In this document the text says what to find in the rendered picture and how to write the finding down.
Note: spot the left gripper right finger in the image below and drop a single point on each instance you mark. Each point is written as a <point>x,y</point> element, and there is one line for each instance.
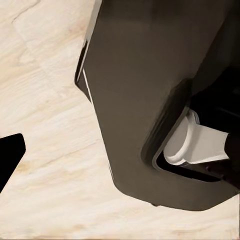
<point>232,149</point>

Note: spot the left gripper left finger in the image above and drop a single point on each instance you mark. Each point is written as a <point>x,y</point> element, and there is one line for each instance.
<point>12,149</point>

